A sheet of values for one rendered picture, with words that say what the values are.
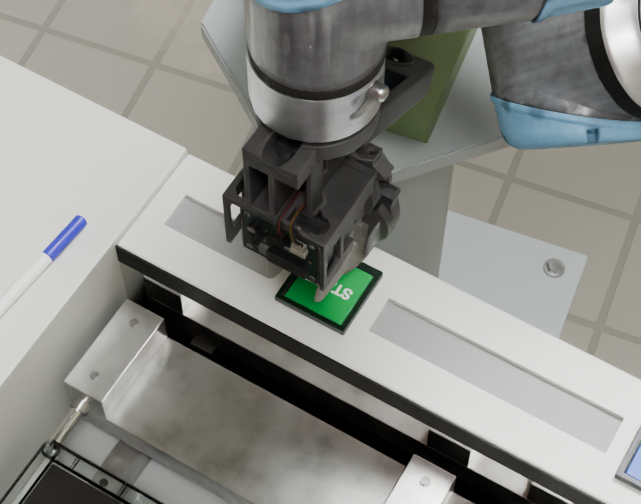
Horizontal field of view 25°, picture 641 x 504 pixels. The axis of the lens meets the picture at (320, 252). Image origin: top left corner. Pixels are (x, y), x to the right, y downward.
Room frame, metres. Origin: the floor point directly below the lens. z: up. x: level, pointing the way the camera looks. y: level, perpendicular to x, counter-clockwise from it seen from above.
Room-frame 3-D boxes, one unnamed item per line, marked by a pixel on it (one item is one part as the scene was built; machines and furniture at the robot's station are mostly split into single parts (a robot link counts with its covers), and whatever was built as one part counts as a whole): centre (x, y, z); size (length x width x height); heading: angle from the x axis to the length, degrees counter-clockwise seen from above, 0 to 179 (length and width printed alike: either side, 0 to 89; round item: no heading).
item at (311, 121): (0.50, 0.00, 1.22); 0.08 x 0.08 x 0.05
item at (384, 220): (0.50, -0.03, 1.08); 0.05 x 0.02 x 0.09; 59
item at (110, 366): (0.49, 0.15, 0.89); 0.08 x 0.03 x 0.03; 149
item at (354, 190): (0.49, 0.01, 1.14); 0.09 x 0.08 x 0.12; 149
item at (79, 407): (0.44, 0.18, 0.89); 0.05 x 0.01 x 0.01; 149
